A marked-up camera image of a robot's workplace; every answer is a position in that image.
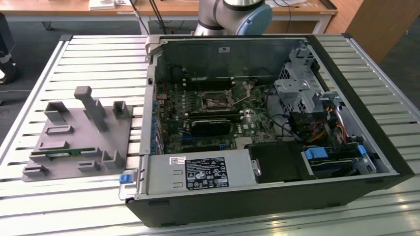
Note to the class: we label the blue plastic clip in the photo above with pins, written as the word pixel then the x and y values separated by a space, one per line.
pixel 362 150

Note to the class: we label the hard disk in blue carrier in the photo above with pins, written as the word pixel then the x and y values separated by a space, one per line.
pixel 315 153

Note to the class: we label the grey parts rack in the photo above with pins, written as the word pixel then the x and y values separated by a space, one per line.
pixel 86 137

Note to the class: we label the small silver heatsink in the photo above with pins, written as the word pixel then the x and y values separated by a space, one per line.
pixel 243 142

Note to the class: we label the white box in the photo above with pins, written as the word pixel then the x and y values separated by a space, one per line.
pixel 102 4

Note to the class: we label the black open PC case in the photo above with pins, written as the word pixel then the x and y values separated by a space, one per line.
pixel 263 206

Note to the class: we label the grey power supply unit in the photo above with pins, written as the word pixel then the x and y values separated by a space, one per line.
pixel 160 172

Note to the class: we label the green motherboard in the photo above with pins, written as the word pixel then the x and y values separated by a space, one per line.
pixel 252 123

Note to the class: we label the black plastic shroud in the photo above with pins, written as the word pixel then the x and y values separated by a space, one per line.
pixel 279 162

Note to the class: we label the blue case latch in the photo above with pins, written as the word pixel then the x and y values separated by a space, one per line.
pixel 127 179

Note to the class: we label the silver metal drive cage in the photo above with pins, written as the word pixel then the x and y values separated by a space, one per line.
pixel 295 91

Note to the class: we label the green RAM stick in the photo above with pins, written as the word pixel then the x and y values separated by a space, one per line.
pixel 59 152

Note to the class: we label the black graphics card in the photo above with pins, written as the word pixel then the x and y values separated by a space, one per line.
pixel 210 126

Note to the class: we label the CPU socket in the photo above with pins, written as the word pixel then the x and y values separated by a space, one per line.
pixel 204 100

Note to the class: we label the black RAM slot bank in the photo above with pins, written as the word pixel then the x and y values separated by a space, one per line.
pixel 214 115
pixel 210 83

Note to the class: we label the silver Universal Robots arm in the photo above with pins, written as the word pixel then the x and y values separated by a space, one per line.
pixel 214 14

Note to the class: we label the metal locking lever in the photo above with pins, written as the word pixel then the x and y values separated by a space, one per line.
pixel 242 100

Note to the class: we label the wooden cabinet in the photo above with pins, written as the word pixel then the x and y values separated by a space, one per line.
pixel 384 24

